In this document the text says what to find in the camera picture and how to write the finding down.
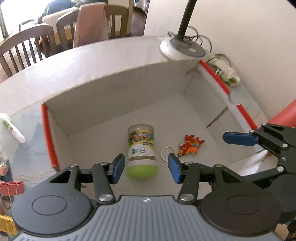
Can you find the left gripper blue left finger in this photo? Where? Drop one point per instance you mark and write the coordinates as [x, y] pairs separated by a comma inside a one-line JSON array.
[[103, 175]]

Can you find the yellow rectangular box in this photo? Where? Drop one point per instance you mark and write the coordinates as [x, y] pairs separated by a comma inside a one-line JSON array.
[[7, 225]]

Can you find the red cardboard box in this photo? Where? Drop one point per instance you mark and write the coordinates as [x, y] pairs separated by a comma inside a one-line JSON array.
[[89, 122]]

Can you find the orange fish keychain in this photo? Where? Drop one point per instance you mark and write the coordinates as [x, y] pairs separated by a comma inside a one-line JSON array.
[[190, 146]]

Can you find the red binder clip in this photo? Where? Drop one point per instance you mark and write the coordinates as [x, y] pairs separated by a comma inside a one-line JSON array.
[[11, 188]]

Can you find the pink pig figurine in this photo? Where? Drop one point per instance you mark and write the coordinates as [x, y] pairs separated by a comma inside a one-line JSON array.
[[3, 169]]

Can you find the white desk lamp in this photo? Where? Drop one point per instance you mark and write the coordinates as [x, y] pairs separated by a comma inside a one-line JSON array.
[[179, 46]]

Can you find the dark wooden chair centre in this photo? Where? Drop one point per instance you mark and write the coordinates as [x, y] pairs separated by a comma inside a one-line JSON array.
[[26, 48]]

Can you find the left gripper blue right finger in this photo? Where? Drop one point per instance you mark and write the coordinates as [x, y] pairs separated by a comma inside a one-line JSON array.
[[189, 175]]

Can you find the white green glue pen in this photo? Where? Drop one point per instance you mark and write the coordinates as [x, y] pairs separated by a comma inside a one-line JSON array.
[[11, 128]]

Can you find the green lid spice jar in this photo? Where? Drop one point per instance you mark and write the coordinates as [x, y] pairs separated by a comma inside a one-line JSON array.
[[142, 162]]

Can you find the pink cloth on chair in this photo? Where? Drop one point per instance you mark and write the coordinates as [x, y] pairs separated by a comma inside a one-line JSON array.
[[91, 25]]

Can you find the wooden chair with pink cloth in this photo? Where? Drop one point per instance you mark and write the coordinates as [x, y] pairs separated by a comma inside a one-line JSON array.
[[117, 17]]

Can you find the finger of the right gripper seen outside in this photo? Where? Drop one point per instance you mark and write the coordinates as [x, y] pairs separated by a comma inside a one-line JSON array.
[[243, 139]]

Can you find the red water bottle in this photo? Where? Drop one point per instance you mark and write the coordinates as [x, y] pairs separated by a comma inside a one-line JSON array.
[[286, 117]]

